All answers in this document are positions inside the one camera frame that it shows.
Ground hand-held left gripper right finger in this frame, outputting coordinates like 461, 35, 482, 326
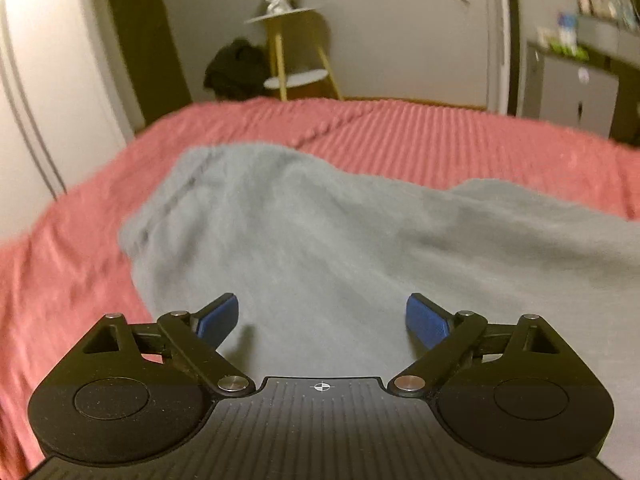
390, 292, 563, 397

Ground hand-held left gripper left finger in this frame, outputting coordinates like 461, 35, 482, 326
82, 292, 253, 397

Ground grey pants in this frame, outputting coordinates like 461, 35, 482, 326
117, 142, 640, 480

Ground pink ribbed blanket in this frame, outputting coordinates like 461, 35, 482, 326
0, 97, 640, 480

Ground grey cabinet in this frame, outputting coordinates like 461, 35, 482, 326
520, 40, 640, 147

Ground yellow-legged side table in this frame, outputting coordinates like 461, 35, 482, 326
244, 7, 344, 102

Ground white wardrobe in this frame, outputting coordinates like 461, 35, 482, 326
0, 0, 136, 238

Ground brown door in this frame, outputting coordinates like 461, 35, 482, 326
102, 0, 194, 133

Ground green packets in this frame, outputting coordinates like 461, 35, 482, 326
537, 27, 591, 57

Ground blue and white bottle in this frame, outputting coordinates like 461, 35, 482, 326
557, 12, 579, 47

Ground white door frame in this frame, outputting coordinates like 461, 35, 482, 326
482, 0, 523, 117

